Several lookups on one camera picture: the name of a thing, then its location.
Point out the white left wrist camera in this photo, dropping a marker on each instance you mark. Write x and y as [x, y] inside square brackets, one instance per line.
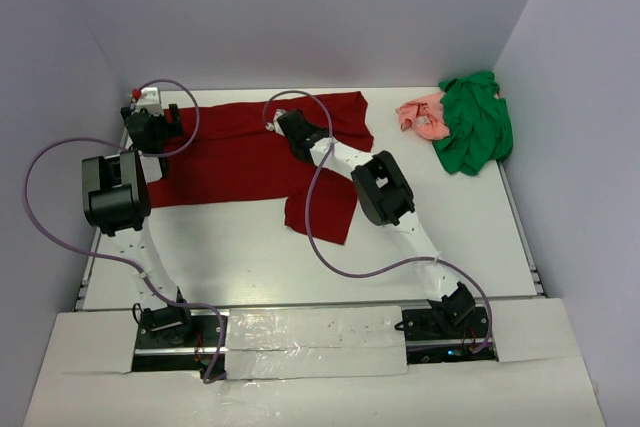
[147, 100]

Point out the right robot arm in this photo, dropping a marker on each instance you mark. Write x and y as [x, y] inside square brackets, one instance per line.
[387, 201]

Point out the green t shirt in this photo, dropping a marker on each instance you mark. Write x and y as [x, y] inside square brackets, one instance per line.
[470, 159]

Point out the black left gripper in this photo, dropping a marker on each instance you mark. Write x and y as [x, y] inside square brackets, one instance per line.
[171, 129]

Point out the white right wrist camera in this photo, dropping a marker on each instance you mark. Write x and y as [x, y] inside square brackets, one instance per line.
[272, 124]

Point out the white taped cover plate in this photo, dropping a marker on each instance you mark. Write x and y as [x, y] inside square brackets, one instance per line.
[284, 344]

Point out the aluminium table frame rail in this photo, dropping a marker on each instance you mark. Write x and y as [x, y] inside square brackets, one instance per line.
[540, 291]

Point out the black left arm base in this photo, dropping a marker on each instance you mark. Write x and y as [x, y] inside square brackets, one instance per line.
[177, 340]

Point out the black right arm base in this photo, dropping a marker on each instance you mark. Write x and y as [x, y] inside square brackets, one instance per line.
[426, 343]

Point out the pink t shirt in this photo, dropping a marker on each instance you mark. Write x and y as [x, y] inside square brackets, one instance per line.
[425, 119]

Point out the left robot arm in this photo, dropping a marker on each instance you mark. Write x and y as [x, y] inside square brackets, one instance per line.
[116, 200]

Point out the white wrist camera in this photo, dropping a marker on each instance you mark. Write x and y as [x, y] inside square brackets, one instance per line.
[272, 124]
[147, 100]

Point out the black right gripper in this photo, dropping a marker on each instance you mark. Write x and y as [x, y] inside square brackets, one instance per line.
[317, 129]

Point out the red t shirt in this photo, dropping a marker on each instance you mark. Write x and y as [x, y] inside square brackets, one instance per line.
[234, 158]

